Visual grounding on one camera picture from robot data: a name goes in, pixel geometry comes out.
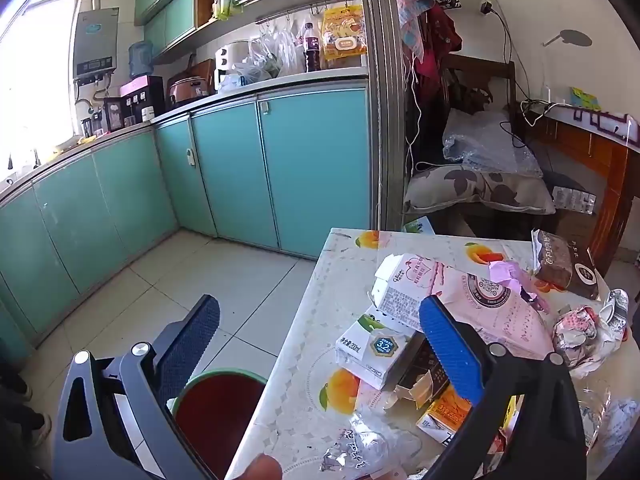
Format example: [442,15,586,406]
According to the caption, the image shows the person's left hand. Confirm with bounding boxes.
[235,452,284,480]

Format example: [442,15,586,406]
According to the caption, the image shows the black cable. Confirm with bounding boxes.
[487,6,532,150]

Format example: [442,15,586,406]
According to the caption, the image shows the pink white milk carton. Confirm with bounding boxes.
[374,254,451,332]

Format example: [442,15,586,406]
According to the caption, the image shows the yellow wet wipes packet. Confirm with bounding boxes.
[321,4,369,60]

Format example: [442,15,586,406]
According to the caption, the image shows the pink black coffee machine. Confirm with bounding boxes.
[119,75,166,122]

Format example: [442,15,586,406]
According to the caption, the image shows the white kitchen countertop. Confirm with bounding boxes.
[0,66,372,202]

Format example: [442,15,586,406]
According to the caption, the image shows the dark brown drink carton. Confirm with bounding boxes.
[384,332,453,411]

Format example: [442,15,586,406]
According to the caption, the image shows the floral print paper cup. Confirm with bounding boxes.
[599,287,631,335]

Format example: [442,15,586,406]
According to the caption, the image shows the pink plastic wrapper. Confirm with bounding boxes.
[489,259,551,311]

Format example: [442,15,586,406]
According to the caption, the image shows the brown tissue pack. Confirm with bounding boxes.
[531,229,609,301]

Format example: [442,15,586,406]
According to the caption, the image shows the dark shoe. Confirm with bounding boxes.
[0,364,34,402]
[14,409,54,449]

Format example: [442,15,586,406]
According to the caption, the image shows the white red patterned table cover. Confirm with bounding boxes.
[571,106,640,149]

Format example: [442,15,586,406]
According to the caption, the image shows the orange juice carton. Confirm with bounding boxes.
[416,385,477,446]

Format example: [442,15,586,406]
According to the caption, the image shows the purple drink bottle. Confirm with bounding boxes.
[299,22,324,74]

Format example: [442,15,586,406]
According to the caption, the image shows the teal base kitchen cabinets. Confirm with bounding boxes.
[0,77,374,357]

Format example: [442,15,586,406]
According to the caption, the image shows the brown rice cooker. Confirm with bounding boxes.
[166,74,209,109]

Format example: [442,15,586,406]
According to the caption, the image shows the red brown wooden table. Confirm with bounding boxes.
[542,104,640,279]

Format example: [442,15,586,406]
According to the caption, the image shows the blue water jug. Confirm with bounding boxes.
[128,40,154,79]

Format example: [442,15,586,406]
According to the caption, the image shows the plaid hanging cloth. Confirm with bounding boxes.
[391,0,437,52]

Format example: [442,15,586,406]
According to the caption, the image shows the red bin with green rim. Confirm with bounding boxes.
[169,369,271,480]

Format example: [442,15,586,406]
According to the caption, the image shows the pile of clear plastic bags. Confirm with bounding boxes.
[219,27,303,92]

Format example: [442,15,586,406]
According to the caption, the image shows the grey wall water heater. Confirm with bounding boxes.
[72,7,121,82]

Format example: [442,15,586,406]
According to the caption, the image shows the bubble wrap bag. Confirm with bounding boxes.
[442,108,546,179]

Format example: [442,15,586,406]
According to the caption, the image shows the clear crumpled plastic wrapper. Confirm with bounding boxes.
[579,389,640,467]
[320,406,417,477]

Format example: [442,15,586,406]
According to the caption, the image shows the teal wall kitchen cabinets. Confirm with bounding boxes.
[132,0,201,55]

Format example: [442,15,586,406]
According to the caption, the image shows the red hanging garment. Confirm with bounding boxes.
[414,4,464,92]

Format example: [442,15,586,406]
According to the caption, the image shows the floral print pillow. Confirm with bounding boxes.
[403,164,557,217]

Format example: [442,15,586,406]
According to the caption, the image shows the white cable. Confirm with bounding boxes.
[404,49,427,173]

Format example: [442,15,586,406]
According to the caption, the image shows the white green milk carton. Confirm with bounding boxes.
[334,314,426,392]

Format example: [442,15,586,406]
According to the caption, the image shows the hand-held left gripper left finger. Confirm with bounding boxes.
[52,294,228,480]

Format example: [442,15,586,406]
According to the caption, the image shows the paper food wrapper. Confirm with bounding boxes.
[551,304,628,380]

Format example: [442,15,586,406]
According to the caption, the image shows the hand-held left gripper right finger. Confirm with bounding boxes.
[419,294,587,480]

